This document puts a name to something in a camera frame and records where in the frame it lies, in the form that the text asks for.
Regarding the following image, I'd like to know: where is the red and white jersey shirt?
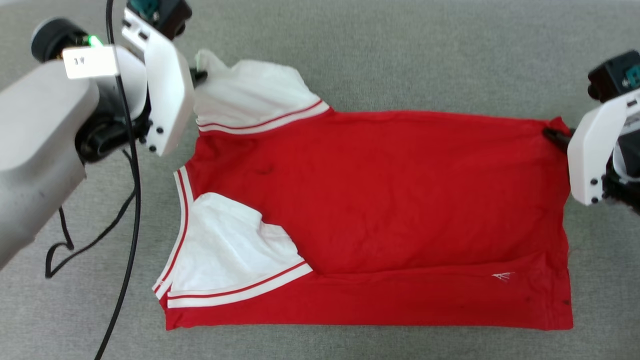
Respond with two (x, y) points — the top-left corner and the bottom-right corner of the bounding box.
(152, 48), (575, 332)

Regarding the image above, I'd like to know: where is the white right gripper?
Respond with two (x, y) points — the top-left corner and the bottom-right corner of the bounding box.
(542, 88), (640, 207)

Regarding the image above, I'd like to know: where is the thick black cable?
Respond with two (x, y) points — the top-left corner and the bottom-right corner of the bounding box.
(94, 0), (142, 360)

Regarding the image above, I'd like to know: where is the white paper label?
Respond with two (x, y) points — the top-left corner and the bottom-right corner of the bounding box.
(62, 46), (120, 80)

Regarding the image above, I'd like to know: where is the thin black cable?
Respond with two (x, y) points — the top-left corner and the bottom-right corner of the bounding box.
(45, 150), (138, 279)

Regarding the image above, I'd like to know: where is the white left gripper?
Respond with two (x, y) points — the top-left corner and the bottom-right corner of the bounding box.
(122, 7), (209, 157)

